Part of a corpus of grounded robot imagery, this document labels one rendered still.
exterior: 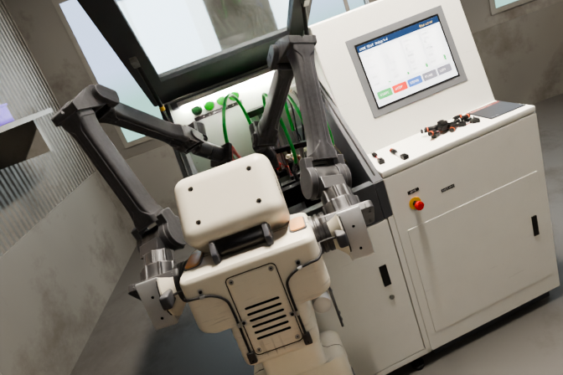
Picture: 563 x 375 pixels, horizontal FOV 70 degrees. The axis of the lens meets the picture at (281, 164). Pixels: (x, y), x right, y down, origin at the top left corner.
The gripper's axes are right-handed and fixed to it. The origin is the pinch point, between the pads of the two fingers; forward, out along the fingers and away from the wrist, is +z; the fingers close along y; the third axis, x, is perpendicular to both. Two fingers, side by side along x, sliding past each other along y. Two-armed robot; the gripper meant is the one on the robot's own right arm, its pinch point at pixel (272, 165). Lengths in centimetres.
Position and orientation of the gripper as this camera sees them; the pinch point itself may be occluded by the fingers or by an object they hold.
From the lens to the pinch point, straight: 162.6
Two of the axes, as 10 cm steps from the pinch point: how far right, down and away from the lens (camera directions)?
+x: -9.5, 3.0, 1.1
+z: 2.2, 3.8, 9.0
